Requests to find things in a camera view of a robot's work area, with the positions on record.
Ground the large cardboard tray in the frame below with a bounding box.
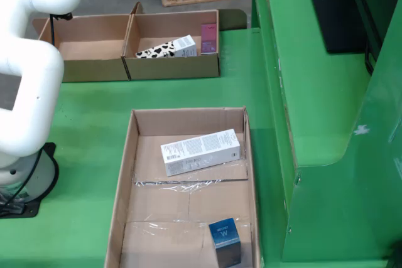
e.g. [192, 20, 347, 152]
[104, 107, 263, 268]

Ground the pink product box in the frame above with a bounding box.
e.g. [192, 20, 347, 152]
[200, 23, 219, 55]

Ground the green metal cabinet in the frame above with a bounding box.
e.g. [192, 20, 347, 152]
[251, 0, 402, 268]

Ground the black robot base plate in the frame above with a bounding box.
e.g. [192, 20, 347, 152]
[0, 142, 60, 218]

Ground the long white text box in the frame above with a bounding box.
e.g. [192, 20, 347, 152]
[160, 128, 242, 177]

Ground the cow print hand cream box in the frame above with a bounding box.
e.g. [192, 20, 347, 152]
[135, 35, 198, 60]

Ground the open cardboard box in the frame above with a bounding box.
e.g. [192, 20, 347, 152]
[32, 13, 133, 83]
[121, 1, 248, 80]

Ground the black monitor panel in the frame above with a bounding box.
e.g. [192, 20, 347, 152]
[303, 0, 384, 55]

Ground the blue W cube box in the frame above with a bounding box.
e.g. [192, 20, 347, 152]
[209, 217, 242, 268]

